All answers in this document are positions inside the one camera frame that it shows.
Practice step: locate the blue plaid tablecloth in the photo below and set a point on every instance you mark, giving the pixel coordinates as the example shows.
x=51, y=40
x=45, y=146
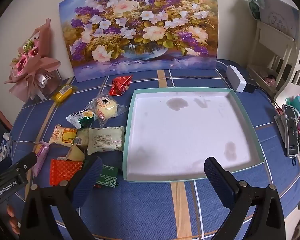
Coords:
x=152, y=205

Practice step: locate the white power box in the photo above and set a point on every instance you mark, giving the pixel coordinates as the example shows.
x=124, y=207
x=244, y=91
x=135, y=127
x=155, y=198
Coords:
x=236, y=78

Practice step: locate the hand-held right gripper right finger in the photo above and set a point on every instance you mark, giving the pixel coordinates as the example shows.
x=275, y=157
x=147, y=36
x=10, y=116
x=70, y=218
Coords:
x=217, y=180

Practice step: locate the pale yellow snack packet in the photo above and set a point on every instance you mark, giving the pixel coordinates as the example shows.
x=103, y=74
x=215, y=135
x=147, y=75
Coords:
x=83, y=136

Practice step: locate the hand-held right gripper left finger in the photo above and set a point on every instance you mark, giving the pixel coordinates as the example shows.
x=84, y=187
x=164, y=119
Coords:
x=88, y=180

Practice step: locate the pink snack packet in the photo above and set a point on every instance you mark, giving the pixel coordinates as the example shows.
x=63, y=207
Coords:
x=41, y=158

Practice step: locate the orange red patterned packet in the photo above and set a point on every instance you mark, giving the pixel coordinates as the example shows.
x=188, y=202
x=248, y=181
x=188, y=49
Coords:
x=65, y=171

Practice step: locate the white tray with teal rim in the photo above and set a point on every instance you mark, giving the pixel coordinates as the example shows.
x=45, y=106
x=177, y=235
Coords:
x=185, y=130

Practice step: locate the person's left hand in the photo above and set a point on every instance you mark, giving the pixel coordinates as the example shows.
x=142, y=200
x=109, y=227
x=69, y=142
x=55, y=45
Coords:
x=13, y=220

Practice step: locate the dark green snack packet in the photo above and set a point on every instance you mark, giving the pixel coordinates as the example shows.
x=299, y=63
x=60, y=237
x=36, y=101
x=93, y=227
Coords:
x=107, y=177

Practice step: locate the black power adapter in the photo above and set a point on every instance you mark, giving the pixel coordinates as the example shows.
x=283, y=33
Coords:
x=251, y=87

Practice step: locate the white bread packet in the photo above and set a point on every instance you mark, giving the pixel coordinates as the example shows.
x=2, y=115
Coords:
x=105, y=140

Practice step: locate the green and white snack packet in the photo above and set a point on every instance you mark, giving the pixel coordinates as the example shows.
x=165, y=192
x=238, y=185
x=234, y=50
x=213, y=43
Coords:
x=78, y=117

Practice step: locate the red snack packet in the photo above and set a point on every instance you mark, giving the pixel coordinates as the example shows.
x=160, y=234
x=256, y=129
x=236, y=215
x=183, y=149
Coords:
x=118, y=85

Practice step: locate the black smartphone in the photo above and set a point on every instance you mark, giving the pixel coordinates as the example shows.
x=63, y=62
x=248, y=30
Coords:
x=291, y=130

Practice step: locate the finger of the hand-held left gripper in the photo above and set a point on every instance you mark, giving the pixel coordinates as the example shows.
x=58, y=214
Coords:
x=30, y=160

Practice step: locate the pink item in rack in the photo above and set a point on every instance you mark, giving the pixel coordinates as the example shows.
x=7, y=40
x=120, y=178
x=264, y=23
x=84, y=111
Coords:
x=269, y=81

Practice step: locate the clear packet with round bun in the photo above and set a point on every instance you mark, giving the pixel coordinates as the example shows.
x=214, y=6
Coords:
x=106, y=107

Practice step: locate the yellow jelly cup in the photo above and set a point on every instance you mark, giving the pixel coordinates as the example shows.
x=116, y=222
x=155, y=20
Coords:
x=75, y=153

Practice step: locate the flower painting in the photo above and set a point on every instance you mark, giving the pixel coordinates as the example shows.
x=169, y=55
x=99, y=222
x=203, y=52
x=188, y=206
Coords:
x=140, y=30

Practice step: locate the teal toy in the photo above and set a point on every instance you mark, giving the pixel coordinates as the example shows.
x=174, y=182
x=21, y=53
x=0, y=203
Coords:
x=297, y=103

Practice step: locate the white phone stand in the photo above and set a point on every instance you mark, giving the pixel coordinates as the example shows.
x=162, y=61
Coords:
x=280, y=126

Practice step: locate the yellow orange cake packet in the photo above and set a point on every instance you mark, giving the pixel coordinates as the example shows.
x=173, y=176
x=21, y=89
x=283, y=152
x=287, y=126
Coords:
x=62, y=135

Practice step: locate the white printed card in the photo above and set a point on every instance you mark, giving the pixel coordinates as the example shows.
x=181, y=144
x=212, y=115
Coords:
x=280, y=15

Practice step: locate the pink flower bouquet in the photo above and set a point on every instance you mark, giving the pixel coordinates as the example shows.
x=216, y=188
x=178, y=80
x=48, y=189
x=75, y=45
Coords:
x=27, y=62

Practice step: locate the white shelf rack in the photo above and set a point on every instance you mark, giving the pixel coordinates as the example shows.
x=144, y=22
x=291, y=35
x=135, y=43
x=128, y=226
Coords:
x=277, y=55

